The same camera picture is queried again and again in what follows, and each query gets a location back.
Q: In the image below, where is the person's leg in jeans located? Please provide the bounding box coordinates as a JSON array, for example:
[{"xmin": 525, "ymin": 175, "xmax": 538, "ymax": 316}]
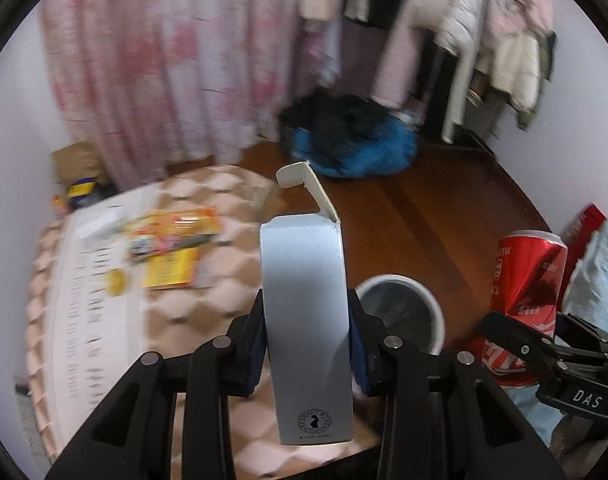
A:
[{"xmin": 506, "ymin": 386, "xmax": 572, "ymax": 450}]

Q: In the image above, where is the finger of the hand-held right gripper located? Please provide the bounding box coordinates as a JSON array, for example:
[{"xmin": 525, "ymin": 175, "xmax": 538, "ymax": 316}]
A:
[
  {"xmin": 478, "ymin": 311, "xmax": 567, "ymax": 378},
  {"xmin": 555, "ymin": 312, "xmax": 608, "ymax": 358}
]

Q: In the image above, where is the pink checkered tablecloth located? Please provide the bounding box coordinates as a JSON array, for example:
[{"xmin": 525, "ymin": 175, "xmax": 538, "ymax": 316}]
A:
[{"xmin": 25, "ymin": 164, "xmax": 385, "ymax": 467}]

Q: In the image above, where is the small yellow round item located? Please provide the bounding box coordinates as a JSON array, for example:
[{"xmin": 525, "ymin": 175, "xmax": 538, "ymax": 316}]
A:
[{"xmin": 106, "ymin": 269, "xmax": 128, "ymax": 296}]

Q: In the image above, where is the white waste bin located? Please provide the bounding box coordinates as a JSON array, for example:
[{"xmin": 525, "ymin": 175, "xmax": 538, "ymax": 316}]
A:
[{"xmin": 354, "ymin": 274, "xmax": 445, "ymax": 357}]

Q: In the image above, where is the grey carton box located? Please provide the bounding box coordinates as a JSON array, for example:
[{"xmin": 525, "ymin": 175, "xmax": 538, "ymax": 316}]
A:
[{"xmin": 260, "ymin": 161, "xmax": 355, "ymax": 446}]

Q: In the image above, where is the cream hanging jacket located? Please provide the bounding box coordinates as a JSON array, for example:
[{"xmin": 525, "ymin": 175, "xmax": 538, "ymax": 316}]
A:
[{"xmin": 476, "ymin": 30, "xmax": 544, "ymax": 113}]

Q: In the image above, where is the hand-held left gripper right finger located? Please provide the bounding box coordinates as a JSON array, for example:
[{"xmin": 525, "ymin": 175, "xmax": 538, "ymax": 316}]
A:
[{"xmin": 350, "ymin": 292, "xmax": 566, "ymax": 480}]

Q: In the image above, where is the pile of dark clothes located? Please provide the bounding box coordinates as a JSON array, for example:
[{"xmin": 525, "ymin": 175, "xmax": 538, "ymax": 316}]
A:
[{"xmin": 278, "ymin": 91, "xmax": 401, "ymax": 142}]

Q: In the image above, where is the yellow snack packet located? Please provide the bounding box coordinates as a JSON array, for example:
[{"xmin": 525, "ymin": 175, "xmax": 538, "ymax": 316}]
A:
[{"xmin": 125, "ymin": 207, "xmax": 223, "ymax": 260}]

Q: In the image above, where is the blue and yellow packet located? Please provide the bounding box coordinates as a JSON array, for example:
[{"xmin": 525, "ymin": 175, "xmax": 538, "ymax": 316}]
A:
[{"xmin": 66, "ymin": 176, "xmax": 104, "ymax": 202}]

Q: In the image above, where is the brown cardboard box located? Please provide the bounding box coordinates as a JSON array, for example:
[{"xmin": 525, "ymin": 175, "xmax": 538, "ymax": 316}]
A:
[{"xmin": 50, "ymin": 141, "xmax": 106, "ymax": 187}]

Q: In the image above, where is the pink hanging garment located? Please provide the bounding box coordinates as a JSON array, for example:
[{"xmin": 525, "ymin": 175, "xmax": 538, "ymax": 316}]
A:
[{"xmin": 486, "ymin": 0, "xmax": 556, "ymax": 41}]

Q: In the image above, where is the pink hanging coat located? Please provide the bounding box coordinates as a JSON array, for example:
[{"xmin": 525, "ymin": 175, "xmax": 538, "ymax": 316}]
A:
[{"xmin": 371, "ymin": 0, "xmax": 447, "ymax": 111}]

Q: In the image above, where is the pink floral curtain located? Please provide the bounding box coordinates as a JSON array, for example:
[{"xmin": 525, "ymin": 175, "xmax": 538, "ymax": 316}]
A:
[{"xmin": 38, "ymin": 0, "xmax": 312, "ymax": 192}]

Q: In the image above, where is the white puffer jacket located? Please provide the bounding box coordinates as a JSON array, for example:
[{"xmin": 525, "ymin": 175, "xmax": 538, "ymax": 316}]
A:
[{"xmin": 431, "ymin": 0, "xmax": 491, "ymax": 145}]

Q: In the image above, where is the red bag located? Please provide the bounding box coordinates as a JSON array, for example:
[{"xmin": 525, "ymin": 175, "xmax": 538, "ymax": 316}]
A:
[{"xmin": 559, "ymin": 203, "xmax": 608, "ymax": 306}]

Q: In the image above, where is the white printed paper sheet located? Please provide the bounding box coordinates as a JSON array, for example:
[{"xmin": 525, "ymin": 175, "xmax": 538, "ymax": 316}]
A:
[{"xmin": 54, "ymin": 192, "xmax": 157, "ymax": 448}]

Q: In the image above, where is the flat yellow packet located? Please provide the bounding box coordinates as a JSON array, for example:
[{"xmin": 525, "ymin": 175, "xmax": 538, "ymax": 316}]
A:
[{"xmin": 143, "ymin": 246, "xmax": 201, "ymax": 291}]

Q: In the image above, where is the crushed red soda can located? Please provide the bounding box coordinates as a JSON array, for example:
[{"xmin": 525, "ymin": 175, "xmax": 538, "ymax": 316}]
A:
[{"xmin": 470, "ymin": 230, "xmax": 569, "ymax": 389}]

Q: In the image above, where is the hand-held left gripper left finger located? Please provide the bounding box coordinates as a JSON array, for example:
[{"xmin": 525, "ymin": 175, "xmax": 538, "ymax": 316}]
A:
[{"xmin": 44, "ymin": 290, "xmax": 270, "ymax": 480}]

